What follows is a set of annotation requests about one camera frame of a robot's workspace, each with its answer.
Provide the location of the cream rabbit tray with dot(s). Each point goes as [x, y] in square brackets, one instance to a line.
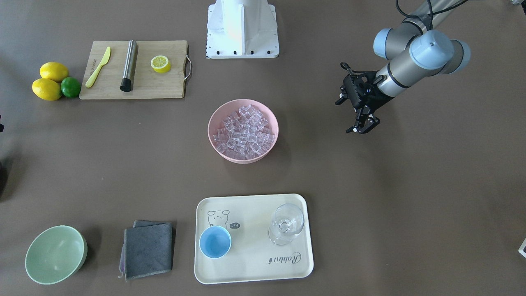
[252, 256]

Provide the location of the clear ice cubes pile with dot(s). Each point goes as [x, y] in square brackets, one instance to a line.
[244, 131]

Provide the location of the half lemon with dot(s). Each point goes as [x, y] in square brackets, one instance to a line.
[160, 64]

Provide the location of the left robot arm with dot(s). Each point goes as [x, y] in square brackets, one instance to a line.
[414, 50]

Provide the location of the lower whole lemon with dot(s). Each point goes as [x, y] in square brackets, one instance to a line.
[47, 89]

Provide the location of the steel muddler black tip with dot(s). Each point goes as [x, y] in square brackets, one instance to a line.
[127, 81]

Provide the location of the green lime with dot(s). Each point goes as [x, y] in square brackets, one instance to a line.
[70, 87]

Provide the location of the blue cup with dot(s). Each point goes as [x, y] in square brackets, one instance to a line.
[215, 242]

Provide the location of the green bowl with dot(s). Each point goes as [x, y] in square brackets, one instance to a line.
[55, 255]

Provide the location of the clear wine glass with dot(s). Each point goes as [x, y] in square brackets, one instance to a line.
[287, 222]

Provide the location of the upper whole lemon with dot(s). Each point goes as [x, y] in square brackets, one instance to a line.
[55, 71]

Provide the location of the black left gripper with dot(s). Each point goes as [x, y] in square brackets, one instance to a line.
[375, 100]

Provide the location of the grey folded cloth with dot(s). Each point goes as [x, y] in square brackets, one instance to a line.
[147, 249]

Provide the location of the yellow plastic knife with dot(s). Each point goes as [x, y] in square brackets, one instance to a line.
[92, 79]

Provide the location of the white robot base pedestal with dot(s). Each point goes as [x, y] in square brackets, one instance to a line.
[242, 29]

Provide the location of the pink bowl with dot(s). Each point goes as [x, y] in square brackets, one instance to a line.
[218, 148]

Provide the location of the whole lemon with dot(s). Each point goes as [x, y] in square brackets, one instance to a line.
[47, 89]
[55, 71]

